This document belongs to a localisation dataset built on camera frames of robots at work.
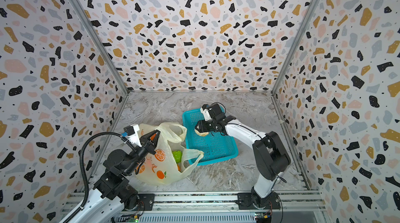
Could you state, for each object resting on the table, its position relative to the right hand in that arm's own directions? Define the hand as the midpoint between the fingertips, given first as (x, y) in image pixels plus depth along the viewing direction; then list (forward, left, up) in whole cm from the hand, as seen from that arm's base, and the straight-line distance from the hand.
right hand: (196, 124), depth 87 cm
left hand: (-13, +14, +16) cm, 24 cm away
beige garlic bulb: (-5, -3, -2) cm, 6 cm away
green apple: (-15, +9, -7) cm, 19 cm away
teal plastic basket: (-8, -12, -14) cm, 19 cm away
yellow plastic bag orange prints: (-22, +9, +5) cm, 25 cm away
